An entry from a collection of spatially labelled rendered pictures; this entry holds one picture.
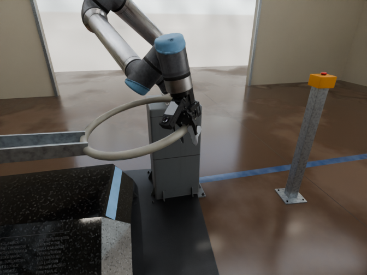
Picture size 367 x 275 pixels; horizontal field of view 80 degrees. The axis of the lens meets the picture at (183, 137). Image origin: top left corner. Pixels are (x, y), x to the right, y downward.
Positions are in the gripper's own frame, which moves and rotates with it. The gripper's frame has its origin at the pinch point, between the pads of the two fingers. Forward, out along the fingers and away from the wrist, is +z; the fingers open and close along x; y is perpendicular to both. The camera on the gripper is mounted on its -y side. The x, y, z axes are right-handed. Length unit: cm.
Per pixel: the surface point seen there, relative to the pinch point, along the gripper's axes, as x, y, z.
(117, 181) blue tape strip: 28.3, -17.1, 14.2
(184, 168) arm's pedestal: 54, 55, 74
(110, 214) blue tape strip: 15.6, -31.4, 12.5
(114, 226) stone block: 12.9, -33.4, 15.4
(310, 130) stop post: -32, 110, 55
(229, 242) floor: 4, 27, 105
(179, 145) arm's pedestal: 53, 57, 50
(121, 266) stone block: 7.4, -39.8, 25.2
